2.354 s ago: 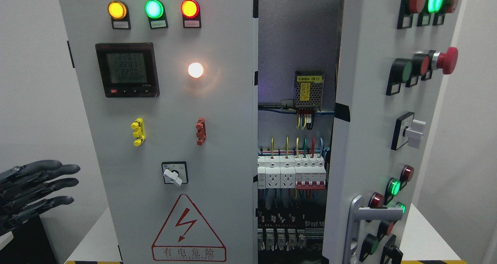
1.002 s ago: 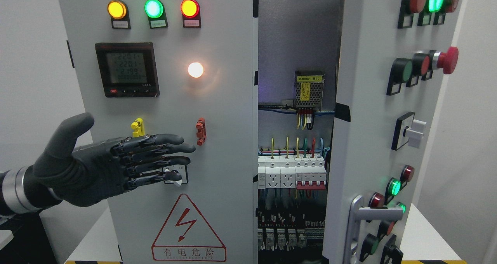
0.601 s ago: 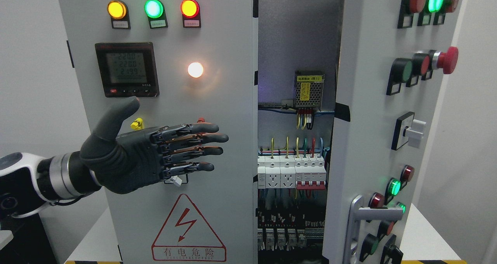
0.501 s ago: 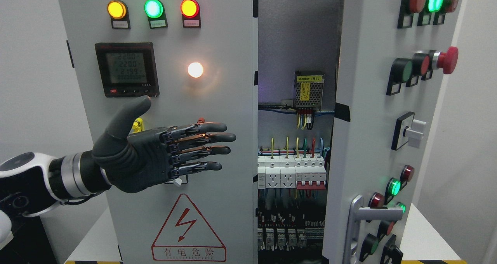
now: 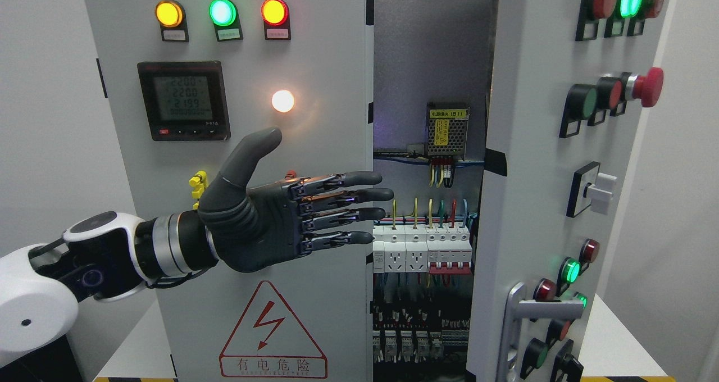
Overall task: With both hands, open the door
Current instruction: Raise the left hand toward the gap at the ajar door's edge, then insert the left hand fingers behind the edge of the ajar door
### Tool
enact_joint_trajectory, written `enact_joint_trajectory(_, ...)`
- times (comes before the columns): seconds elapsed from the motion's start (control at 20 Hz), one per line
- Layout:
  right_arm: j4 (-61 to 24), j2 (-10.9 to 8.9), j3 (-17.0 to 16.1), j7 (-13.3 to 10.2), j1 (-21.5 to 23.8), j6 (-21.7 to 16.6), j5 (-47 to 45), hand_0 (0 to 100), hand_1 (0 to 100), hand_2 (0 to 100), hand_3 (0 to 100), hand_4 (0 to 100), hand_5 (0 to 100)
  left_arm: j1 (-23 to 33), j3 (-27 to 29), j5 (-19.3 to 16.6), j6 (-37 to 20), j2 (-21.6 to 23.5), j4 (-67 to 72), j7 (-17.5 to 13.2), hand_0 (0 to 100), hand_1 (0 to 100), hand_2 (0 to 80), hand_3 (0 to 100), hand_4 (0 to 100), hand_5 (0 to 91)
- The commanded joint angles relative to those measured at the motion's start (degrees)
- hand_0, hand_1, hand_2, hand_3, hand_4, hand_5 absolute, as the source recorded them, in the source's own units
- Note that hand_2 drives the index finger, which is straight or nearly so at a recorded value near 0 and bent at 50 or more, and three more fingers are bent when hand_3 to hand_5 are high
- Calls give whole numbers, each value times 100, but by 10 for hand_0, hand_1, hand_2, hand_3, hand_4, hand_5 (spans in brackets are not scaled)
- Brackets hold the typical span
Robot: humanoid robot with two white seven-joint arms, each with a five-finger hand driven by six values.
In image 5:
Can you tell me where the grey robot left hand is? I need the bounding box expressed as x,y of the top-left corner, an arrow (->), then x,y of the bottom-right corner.
198,127 -> 394,272

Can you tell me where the grey cabinet door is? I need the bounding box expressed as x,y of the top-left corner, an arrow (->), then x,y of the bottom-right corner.
466,0 -> 668,381
85,0 -> 371,381

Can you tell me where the red electric hazard warning sticker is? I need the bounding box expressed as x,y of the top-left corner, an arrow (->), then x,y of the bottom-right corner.
219,280 -> 328,379

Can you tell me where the white glowing indicator lamp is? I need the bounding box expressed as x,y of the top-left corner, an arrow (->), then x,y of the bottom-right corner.
271,89 -> 295,113

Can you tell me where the black digital power meter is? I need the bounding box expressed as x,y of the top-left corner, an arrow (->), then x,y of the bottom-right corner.
137,60 -> 231,141

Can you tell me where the lower relay terminal row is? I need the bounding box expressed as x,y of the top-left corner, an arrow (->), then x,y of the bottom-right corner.
369,300 -> 471,366

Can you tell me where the green indicator light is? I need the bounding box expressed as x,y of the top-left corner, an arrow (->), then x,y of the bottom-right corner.
208,0 -> 243,42

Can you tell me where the red indicator light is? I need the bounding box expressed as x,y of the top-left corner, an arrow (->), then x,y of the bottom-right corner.
260,0 -> 291,40

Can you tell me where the metal mesh power supply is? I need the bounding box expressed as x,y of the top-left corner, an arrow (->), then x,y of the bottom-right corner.
426,102 -> 470,157

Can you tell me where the yellow indicator light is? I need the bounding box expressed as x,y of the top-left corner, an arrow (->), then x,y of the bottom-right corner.
155,0 -> 189,42

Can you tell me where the red emergency stop button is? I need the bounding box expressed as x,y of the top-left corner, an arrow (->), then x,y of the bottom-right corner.
620,67 -> 665,108

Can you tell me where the red handle four-pole breaker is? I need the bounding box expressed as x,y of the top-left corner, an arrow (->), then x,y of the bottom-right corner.
427,224 -> 472,275

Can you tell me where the silver door handle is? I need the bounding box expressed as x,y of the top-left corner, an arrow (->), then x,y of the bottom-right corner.
495,282 -> 585,381

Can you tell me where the white knob switch right door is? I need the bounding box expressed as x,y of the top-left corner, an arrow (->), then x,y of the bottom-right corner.
566,161 -> 618,218

